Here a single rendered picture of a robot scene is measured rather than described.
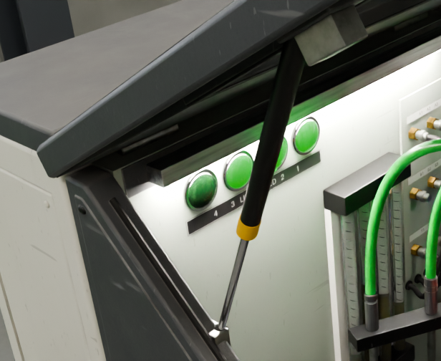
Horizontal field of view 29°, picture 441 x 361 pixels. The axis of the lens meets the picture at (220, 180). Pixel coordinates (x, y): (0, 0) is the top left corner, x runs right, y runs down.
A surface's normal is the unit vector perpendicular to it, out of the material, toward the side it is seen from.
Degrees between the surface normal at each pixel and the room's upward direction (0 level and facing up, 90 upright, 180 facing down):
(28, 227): 90
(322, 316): 90
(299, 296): 90
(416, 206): 90
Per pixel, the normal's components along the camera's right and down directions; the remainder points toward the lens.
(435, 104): 0.67, 0.26
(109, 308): -0.73, 0.38
